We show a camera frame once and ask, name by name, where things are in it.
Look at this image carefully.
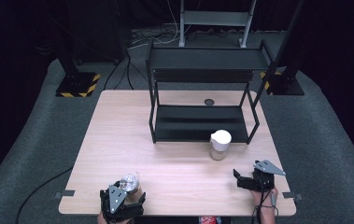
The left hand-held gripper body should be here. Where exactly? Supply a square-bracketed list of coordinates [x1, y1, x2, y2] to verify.
[99, 184, 145, 224]

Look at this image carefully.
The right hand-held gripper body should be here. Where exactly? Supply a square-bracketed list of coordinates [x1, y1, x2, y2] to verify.
[252, 160, 287, 192]

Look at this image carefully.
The glass jar with silver lid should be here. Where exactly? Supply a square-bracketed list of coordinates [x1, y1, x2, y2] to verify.
[120, 172, 142, 205]

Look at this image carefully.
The white-lidded beige cup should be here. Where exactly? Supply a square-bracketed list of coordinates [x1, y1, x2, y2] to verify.
[209, 129, 233, 161]

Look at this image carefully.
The black metal two-tier rack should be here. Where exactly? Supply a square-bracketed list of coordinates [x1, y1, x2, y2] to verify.
[145, 39, 276, 145]

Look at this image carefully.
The person's right hand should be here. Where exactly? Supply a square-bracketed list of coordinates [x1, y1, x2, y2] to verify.
[250, 186, 279, 208]

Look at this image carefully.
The person's left hand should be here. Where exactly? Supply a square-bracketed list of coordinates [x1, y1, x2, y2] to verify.
[96, 212, 135, 224]

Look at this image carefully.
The red packet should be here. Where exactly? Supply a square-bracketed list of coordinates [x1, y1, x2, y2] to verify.
[198, 216, 222, 224]

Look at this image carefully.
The black stand with hazard-striped base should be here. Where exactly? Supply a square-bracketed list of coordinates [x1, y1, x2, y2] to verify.
[260, 0, 305, 96]
[42, 0, 101, 98]

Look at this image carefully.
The grey metal stand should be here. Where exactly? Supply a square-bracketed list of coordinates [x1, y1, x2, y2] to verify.
[178, 0, 258, 49]

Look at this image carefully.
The black cabinet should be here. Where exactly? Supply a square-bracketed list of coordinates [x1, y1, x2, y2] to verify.
[66, 0, 133, 64]

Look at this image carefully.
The right hand-held gripper cable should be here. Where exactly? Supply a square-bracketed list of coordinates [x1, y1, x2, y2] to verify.
[251, 188, 280, 224]

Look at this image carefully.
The grey table edge bracket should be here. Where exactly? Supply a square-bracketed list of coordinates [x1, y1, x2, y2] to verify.
[54, 189, 77, 200]
[282, 191, 304, 201]

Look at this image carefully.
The black floor cable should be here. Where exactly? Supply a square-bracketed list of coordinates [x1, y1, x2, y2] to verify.
[15, 167, 74, 224]

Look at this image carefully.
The bundle of floor cables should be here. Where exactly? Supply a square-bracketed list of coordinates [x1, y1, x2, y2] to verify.
[103, 18, 248, 91]

